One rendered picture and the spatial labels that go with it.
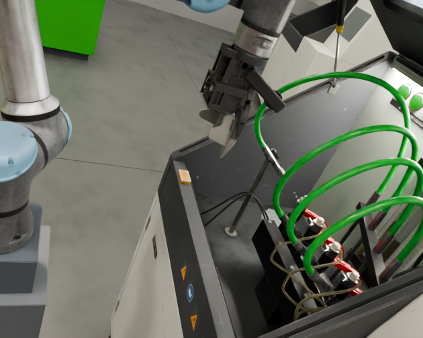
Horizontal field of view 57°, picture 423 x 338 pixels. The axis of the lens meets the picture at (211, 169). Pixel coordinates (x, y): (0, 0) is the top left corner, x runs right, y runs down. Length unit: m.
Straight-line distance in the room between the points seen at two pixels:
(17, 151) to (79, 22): 3.37
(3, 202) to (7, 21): 0.33
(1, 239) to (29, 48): 0.37
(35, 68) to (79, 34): 3.29
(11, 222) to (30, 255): 0.08
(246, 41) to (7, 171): 0.48
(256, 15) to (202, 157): 0.62
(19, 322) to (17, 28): 0.61
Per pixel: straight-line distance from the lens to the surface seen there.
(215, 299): 0.86
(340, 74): 0.97
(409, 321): 0.79
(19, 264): 0.89
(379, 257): 0.99
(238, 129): 0.75
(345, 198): 1.33
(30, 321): 1.00
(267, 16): 0.70
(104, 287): 2.02
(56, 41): 4.14
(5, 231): 0.87
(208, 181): 1.29
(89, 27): 4.13
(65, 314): 1.91
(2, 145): 0.79
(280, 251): 1.01
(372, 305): 0.77
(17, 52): 0.84
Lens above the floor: 1.58
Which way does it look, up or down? 30 degrees down
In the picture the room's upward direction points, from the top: 24 degrees clockwise
